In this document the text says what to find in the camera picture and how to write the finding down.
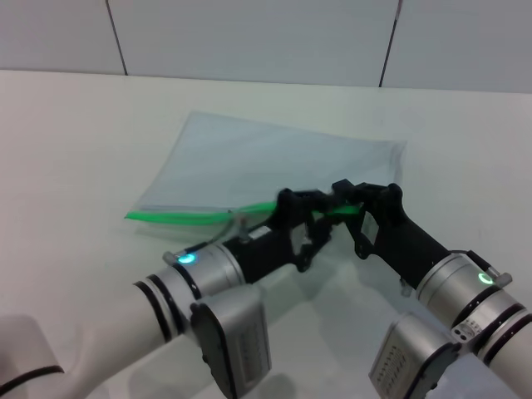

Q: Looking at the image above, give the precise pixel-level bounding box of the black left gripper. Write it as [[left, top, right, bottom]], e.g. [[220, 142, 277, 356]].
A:
[[222, 187, 336, 286]]

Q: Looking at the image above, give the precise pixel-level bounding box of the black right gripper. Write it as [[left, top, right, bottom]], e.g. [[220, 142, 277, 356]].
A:
[[330, 179, 451, 291]]

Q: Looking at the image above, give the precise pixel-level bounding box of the clear green-zip document bag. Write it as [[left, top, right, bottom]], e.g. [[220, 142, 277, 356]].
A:
[[124, 110, 408, 246]]

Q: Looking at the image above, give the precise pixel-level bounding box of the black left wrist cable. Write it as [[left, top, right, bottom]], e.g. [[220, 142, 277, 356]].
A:
[[207, 209, 246, 250]]

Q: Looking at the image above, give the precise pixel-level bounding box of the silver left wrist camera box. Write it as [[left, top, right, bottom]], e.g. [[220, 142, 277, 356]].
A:
[[190, 284, 272, 399]]

